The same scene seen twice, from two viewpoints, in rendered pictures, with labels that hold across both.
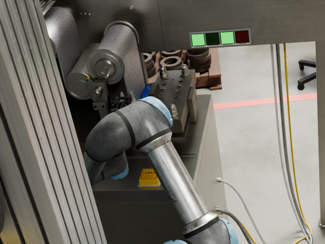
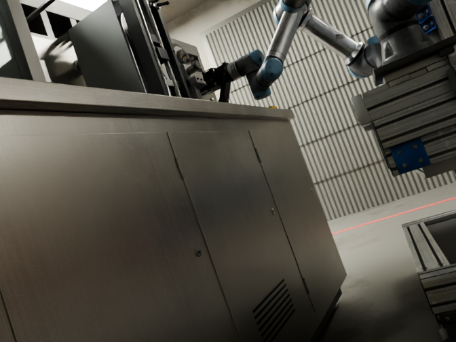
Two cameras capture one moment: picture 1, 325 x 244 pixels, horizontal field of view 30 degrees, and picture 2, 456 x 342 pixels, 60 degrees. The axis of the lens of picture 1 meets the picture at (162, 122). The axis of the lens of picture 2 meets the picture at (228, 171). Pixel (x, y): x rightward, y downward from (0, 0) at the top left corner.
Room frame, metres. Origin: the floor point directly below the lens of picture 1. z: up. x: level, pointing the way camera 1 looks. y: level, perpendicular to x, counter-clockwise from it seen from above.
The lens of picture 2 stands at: (1.69, 1.83, 0.61)
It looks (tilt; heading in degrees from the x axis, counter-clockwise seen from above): 4 degrees up; 281
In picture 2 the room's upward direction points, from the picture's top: 20 degrees counter-clockwise
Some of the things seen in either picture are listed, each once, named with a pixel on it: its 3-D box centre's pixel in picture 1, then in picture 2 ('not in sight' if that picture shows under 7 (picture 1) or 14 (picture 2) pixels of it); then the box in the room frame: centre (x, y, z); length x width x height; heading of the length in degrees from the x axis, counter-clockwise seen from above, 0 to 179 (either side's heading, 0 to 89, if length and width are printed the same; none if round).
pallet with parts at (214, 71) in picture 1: (172, 41); not in sight; (4.49, -0.20, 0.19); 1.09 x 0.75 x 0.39; 171
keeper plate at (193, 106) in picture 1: (193, 104); not in sight; (2.15, -0.14, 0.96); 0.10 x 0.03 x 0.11; 164
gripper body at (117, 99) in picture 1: (121, 112); (218, 77); (1.93, 0.14, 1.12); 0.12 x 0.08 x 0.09; 164
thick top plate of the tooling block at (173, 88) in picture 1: (169, 99); not in sight; (2.16, -0.05, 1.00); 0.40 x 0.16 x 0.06; 164
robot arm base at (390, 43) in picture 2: not in sight; (404, 45); (1.31, 0.53, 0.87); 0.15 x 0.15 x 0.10
